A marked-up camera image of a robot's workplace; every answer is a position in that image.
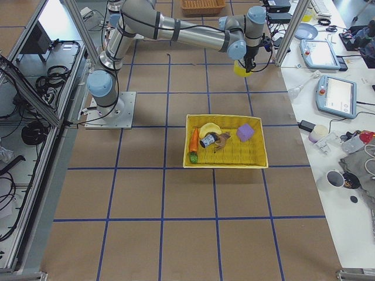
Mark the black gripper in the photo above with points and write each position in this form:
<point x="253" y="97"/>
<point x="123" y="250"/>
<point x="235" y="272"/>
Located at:
<point x="251" y="54"/>

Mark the yellow tape roll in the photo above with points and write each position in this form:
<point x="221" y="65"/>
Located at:
<point x="240" y="71"/>

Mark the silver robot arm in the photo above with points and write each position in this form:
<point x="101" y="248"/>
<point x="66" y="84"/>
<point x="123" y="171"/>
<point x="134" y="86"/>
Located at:
<point x="239" y="36"/>

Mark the blue plate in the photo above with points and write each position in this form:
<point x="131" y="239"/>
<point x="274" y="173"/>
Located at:
<point x="306" y="31"/>

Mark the purple foam cube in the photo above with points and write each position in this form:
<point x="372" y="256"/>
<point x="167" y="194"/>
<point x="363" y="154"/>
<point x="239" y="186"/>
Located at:
<point x="245" y="132"/>

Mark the upper teach pendant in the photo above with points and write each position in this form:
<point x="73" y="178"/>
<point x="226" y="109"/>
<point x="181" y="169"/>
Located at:
<point x="319" y="54"/>

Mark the teach pendant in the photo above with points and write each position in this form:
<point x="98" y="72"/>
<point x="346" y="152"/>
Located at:
<point x="319" y="54"/>
<point x="336" y="96"/>

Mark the yellow toy banana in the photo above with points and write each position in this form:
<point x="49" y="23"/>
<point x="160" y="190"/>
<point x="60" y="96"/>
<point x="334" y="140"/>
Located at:
<point x="209" y="128"/>

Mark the brown toy figure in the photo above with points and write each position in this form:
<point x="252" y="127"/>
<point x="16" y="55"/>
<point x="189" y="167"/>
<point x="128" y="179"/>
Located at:
<point x="221" y="140"/>

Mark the brown wicker basket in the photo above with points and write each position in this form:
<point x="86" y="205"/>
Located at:
<point x="202" y="7"/>

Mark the black tin can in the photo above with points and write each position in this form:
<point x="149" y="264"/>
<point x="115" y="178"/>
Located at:
<point x="208" y="140"/>

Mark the black power adapter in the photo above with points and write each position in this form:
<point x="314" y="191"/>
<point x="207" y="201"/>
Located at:
<point x="306" y="126"/>

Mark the yellow woven basket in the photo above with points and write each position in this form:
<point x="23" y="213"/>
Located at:
<point x="236" y="154"/>

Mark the black scissors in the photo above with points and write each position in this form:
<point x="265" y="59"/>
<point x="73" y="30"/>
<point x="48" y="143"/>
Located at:
<point x="330" y="29"/>

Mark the lower teach pendant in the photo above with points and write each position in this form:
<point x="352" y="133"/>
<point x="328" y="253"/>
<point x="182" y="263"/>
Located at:
<point x="336" y="96"/>

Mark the white lavender cup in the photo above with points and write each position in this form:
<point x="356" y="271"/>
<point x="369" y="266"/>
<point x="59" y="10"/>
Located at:
<point x="318" y="132"/>

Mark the orange toy carrot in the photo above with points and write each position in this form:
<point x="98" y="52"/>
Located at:
<point x="193" y="147"/>

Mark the white mug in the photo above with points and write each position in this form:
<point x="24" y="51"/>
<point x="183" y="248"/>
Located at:
<point x="331" y="180"/>

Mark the grey cloth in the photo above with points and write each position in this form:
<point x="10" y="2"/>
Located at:
<point x="361" y="164"/>

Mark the black small bowl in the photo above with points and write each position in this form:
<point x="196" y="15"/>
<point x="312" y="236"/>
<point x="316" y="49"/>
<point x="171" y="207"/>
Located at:
<point x="351" y="181"/>

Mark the black monitor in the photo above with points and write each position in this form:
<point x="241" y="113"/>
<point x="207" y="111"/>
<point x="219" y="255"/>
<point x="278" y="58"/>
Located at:
<point x="38" y="43"/>

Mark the aluminium frame post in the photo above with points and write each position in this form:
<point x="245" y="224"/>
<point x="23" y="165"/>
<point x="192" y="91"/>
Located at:
<point x="296" y="19"/>

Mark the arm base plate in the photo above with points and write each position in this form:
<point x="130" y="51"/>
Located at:
<point x="120" y="117"/>

